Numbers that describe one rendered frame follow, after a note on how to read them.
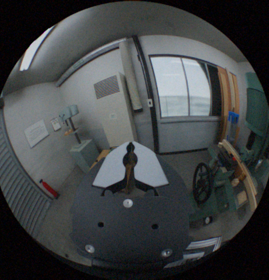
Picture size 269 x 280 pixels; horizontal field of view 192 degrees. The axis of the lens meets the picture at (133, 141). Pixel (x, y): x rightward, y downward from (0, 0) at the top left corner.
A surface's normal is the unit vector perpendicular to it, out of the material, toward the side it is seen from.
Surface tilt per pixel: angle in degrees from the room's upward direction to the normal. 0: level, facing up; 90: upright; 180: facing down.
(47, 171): 90
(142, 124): 90
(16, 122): 90
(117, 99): 90
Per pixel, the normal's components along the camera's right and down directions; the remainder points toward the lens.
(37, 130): 0.96, -0.07
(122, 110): -0.18, 0.51
